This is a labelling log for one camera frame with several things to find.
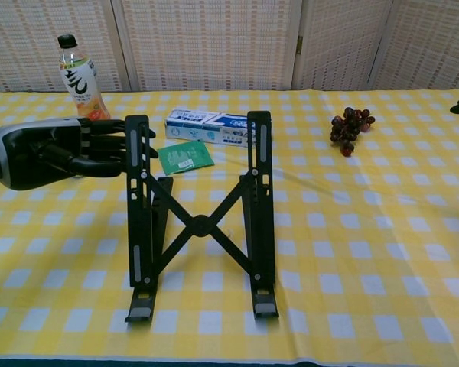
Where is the blue white toothpaste box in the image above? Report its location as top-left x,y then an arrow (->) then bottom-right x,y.
164,108 -> 272,148

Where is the plastic tea drink bottle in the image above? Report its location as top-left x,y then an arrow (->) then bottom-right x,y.
57,34 -> 111,122

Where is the green sachet packet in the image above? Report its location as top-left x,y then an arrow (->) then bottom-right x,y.
157,139 -> 215,177

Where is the white woven screen panel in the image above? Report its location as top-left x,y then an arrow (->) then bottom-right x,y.
369,0 -> 459,91
0,0 -> 133,99
292,0 -> 401,92
110,0 -> 303,93

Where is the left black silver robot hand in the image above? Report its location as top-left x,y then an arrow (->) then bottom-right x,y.
0,116 -> 158,191

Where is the dark red grape bunch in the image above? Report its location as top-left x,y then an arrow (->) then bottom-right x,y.
330,106 -> 376,158

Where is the yellow white checkered tablecloth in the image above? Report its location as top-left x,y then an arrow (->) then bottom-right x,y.
0,87 -> 459,364

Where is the black folding laptop stand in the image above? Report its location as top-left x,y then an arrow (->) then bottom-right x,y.
124,110 -> 280,323

